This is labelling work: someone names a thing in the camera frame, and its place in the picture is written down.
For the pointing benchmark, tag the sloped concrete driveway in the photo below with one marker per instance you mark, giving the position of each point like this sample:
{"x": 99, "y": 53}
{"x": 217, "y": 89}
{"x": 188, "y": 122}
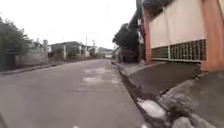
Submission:
{"x": 176, "y": 83}

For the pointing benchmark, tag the low buildings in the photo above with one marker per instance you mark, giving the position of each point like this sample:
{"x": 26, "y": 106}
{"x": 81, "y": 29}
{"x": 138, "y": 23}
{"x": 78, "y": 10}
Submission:
{"x": 75, "y": 48}

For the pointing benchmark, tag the pale rubble stones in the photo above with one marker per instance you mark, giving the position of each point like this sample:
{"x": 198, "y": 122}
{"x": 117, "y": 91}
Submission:
{"x": 163, "y": 110}

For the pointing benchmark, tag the green bush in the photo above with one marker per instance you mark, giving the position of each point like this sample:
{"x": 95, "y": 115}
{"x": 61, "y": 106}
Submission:
{"x": 11, "y": 41}

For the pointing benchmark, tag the roadside gutter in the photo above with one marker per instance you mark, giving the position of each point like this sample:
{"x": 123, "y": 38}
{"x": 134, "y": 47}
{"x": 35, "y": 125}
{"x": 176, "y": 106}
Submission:
{"x": 133, "y": 90}

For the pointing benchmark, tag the cream wall with orange pillars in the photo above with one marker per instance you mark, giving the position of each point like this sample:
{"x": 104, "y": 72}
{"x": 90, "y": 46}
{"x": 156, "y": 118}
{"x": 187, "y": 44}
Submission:
{"x": 180, "y": 30}

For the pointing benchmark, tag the grey concrete road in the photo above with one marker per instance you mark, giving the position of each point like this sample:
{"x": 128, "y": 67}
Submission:
{"x": 66, "y": 96}

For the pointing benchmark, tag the dark green tree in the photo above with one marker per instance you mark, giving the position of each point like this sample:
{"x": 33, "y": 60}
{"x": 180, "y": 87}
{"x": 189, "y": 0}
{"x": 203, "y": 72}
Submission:
{"x": 126, "y": 40}

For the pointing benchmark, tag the raised concrete kerb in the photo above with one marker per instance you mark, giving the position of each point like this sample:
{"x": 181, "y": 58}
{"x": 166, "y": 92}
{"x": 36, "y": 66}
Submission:
{"x": 26, "y": 69}

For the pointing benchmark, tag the pole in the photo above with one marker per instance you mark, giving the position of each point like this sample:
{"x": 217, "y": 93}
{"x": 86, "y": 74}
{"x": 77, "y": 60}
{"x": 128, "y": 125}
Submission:
{"x": 86, "y": 46}

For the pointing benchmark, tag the grey concrete wall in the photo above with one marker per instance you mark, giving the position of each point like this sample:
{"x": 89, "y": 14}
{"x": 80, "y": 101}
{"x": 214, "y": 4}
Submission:
{"x": 31, "y": 55}

